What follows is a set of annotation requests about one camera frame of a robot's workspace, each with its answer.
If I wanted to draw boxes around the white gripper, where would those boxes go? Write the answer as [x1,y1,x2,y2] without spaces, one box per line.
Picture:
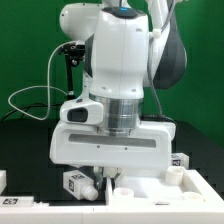
[50,121,176,190]

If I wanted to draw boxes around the white square tabletop part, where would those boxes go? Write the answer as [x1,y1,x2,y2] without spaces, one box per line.
[105,166,224,208]

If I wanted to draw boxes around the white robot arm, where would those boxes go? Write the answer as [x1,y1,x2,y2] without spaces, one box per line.
[50,0,186,193]

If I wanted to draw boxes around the white U-shaped obstacle fence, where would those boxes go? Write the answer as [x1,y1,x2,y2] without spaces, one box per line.
[0,170,224,224]

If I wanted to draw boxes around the black cables on table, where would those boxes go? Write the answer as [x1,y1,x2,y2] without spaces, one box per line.
[0,102,63,122]

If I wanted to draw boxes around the background camera on stand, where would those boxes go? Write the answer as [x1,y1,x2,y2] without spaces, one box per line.
[58,42,85,100]

